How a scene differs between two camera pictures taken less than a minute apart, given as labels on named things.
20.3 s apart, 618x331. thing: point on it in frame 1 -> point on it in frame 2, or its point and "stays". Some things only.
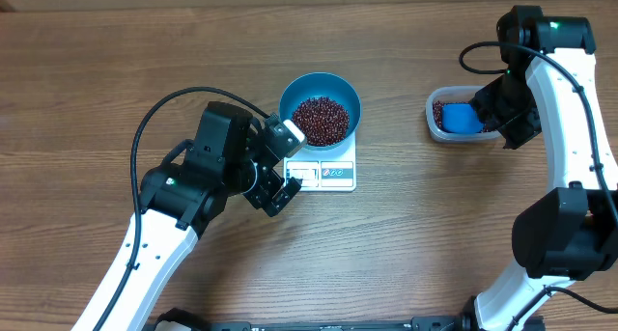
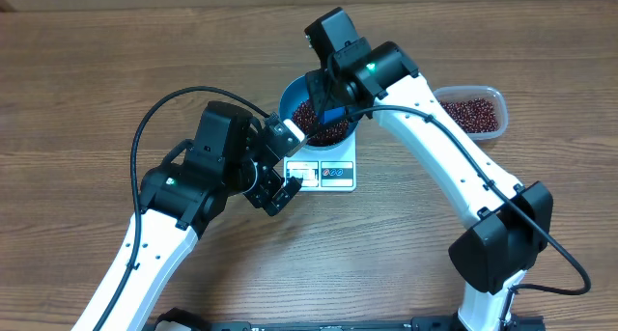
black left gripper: (264, 196) stays
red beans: (324, 121) stays
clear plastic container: (451, 118) stays
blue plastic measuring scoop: (461, 118) -> (332, 114)
